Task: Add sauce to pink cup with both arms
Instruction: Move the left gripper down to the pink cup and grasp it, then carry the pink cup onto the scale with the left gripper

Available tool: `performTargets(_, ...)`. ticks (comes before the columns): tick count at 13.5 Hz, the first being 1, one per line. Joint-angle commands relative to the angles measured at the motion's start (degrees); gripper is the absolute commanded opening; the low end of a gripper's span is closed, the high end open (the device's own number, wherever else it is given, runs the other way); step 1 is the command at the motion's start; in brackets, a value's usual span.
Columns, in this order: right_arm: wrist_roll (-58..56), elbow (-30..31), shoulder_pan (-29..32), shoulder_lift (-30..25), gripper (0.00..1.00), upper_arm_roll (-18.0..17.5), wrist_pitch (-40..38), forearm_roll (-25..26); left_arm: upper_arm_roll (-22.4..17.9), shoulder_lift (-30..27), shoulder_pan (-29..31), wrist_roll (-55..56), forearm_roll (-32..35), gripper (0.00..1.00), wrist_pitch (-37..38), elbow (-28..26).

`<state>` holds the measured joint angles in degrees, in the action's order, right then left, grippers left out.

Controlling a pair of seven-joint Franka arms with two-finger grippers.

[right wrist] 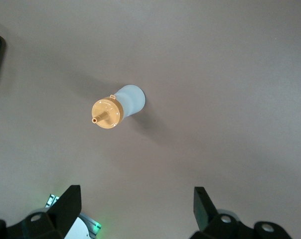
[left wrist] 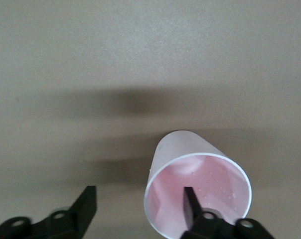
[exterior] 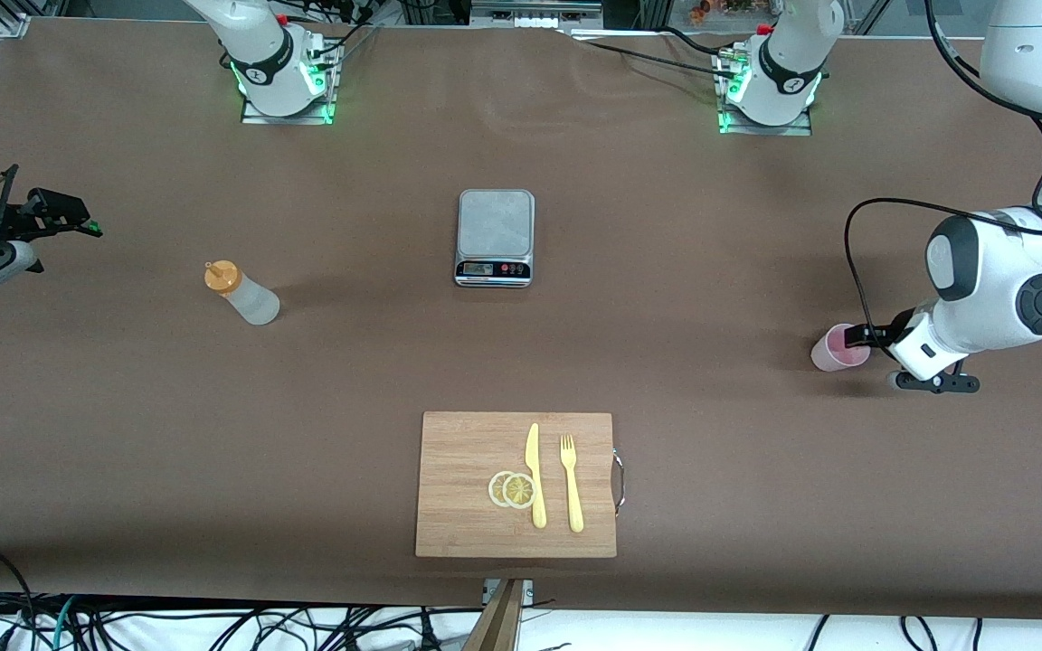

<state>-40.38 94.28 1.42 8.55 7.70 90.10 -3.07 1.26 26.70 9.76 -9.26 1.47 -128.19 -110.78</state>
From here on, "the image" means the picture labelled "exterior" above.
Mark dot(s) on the pink plastic cup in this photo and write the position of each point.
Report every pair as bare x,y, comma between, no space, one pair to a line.
830,360

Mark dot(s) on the clear squeeze bottle orange cap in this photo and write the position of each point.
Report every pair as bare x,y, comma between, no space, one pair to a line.
254,303

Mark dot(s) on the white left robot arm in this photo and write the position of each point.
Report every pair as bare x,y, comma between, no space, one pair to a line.
991,271

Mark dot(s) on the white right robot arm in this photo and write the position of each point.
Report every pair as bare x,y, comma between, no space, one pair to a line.
263,54

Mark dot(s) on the brown table cover sheet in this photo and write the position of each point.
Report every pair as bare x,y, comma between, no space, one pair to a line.
666,226

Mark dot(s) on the yellow plastic fork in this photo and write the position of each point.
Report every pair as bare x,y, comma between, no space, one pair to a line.
573,497

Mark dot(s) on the yellow plastic knife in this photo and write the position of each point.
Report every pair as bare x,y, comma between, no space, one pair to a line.
533,457

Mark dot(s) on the lemon slice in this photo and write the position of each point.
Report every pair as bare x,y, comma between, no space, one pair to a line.
495,489
519,491

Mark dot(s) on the silver digital kitchen scale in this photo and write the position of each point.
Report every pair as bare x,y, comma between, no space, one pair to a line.
495,226

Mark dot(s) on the white power strip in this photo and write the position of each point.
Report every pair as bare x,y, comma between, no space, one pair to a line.
537,23

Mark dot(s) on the aluminium frame profile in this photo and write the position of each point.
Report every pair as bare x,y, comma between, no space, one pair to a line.
13,20

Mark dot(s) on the wooden post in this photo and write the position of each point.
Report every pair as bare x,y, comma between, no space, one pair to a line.
498,628

